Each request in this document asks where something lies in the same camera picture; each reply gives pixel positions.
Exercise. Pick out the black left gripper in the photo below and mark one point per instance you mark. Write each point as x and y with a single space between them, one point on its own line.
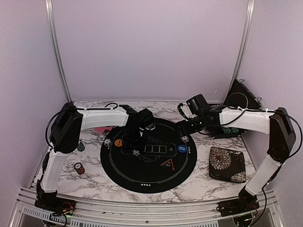
126 144

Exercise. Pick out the red triangle all-in marker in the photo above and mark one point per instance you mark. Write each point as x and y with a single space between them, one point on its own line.
168 164

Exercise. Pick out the black poker chip case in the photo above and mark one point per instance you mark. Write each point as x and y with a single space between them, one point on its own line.
238 96

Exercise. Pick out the red playing card deck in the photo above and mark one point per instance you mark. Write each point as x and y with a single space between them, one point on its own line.
103 129

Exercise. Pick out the round black poker mat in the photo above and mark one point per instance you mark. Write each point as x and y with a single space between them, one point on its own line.
141 172

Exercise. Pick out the floral patterned pouch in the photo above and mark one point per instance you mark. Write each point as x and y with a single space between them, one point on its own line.
227 165

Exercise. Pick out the grey chip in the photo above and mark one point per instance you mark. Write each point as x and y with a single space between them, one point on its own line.
185 139
107 143

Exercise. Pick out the blue small blind button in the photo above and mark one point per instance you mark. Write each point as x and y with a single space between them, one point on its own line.
182 149

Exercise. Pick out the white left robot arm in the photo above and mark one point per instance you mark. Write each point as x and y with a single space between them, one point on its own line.
63 133

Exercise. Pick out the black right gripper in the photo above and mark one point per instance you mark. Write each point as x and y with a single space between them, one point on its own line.
183 130

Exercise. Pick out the orange big blind button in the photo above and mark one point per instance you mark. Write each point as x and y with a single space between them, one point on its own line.
118 143

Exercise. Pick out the green poker chip stack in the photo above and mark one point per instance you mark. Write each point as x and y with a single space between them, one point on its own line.
80 146

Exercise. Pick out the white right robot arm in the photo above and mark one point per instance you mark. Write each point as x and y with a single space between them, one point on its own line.
276 125

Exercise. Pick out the red poker chip stack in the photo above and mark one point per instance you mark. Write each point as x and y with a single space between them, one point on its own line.
79 168

